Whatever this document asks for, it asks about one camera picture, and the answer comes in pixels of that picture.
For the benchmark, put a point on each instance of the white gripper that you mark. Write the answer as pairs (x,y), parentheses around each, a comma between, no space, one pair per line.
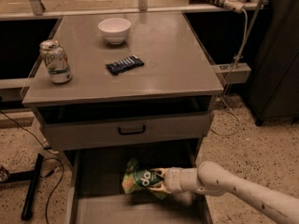
(173,180)

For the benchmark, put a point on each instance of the green rice chip bag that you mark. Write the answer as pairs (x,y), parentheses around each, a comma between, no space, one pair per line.
(138,177)

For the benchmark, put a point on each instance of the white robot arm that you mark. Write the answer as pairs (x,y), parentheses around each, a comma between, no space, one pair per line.
(209,178)

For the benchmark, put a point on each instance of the open grey middle drawer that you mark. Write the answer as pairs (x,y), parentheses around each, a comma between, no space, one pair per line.
(97,197)

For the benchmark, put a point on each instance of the grey top drawer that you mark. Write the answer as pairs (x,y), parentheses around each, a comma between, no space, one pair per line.
(69,127)

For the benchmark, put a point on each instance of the grey drawer cabinet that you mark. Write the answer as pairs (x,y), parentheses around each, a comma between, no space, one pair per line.
(174,65)

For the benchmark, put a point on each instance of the dark blue snack bar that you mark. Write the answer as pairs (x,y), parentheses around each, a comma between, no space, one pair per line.
(124,65)

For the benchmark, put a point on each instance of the black stand base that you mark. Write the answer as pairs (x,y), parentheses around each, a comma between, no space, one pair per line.
(32,177)

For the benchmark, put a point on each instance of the dark cabinet at right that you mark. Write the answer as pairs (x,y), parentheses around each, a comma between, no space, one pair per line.
(273,87)

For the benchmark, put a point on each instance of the white ceramic bowl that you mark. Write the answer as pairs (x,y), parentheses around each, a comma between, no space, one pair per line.
(114,30)

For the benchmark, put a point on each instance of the green white soda can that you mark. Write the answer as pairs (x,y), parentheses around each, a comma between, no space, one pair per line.
(55,60)

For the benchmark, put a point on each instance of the black drawer handle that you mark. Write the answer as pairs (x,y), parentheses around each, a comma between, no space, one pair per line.
(131,130)

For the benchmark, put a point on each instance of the grey side bracket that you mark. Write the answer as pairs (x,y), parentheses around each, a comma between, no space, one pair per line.
(229,76)

